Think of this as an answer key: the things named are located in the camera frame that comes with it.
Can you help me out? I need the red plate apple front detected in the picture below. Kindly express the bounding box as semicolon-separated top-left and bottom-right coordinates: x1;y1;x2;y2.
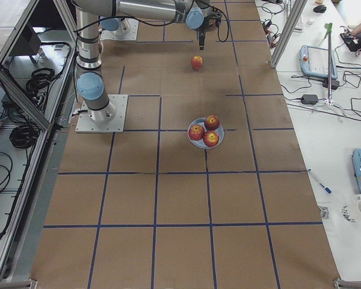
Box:
203;130;220;148

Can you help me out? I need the black power adapter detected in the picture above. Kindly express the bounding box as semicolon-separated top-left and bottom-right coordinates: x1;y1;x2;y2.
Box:
300;94;319;105

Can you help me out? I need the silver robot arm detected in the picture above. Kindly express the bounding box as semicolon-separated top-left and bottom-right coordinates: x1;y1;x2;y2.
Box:
78;1;215;130
100;17;130;35

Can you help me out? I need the yellow-red apple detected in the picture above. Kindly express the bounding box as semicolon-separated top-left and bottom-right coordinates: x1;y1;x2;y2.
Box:
191;55;203;70

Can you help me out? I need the aluminium frame post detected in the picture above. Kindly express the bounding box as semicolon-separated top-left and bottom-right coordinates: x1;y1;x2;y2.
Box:
269;0;307;69

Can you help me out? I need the grabber stick green handle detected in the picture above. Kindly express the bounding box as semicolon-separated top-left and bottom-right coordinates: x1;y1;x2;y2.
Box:
313;22;347;117

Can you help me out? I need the red plate apple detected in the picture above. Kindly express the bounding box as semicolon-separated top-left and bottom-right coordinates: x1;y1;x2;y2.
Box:
188;124;205;141
204;114;220;131
203;130;220;148

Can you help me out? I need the red plate apple left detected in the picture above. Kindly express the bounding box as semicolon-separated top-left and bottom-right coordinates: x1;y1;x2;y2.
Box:
188;124;205;141

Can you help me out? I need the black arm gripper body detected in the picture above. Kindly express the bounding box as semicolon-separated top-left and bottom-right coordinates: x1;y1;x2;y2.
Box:
197;17;210;33

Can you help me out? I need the light blue plate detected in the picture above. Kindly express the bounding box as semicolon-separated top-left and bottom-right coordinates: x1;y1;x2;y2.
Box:
187;116;224;149

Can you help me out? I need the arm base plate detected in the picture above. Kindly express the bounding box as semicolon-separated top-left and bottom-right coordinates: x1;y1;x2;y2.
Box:
100;17;139;42
75;95;128;133

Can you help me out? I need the red plate apple back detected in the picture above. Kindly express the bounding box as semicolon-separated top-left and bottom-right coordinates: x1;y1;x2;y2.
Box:
204;114;220;131

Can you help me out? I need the white blue pen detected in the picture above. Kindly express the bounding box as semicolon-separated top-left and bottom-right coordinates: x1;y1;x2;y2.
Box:
307;169;332;194

